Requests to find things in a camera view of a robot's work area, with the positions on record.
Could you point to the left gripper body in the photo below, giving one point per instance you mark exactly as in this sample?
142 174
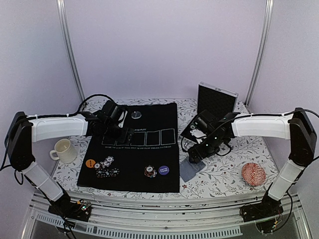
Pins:
119 137

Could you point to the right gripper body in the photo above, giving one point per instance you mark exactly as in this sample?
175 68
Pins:
210 149

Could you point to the clear acrylic dealer button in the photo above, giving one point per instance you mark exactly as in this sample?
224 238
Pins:
136 115

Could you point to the purple small blind button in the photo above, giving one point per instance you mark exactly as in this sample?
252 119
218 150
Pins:
163 170

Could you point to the black white chip stack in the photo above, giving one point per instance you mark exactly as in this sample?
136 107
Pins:
103 168

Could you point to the orange big blind button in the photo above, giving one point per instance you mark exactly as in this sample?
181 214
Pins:
90 163

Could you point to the orange black poker chip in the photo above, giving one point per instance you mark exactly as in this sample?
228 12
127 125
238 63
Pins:
150 171

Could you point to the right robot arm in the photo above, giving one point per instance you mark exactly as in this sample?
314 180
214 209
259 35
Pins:
294 126

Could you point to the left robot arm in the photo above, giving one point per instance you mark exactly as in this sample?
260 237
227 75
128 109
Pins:
26 130

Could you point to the black poker playing mat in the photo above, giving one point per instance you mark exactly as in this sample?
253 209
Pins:
154 143

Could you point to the cream ceramic mug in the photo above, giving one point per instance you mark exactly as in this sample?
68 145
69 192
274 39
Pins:
63 151

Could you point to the aluminium poker chip case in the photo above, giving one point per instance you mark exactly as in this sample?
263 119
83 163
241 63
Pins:
213 104

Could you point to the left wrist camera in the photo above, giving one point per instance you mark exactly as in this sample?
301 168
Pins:
122 119

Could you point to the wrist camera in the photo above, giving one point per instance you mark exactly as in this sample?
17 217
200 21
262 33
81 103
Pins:
196 134
122 119

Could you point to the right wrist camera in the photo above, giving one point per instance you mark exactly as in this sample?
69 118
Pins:
196 134

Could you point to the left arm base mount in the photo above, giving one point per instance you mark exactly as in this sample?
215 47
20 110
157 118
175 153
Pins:
80 210

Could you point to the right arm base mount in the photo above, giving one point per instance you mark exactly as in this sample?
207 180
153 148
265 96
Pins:
266 208

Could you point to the left aluminium frame post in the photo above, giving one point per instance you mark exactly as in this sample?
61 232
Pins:
69 49

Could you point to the aluminium frame post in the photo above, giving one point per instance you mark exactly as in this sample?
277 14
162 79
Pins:
69 49
261 50

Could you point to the right aluminium frame post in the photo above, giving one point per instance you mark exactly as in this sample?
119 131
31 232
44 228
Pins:
261 50

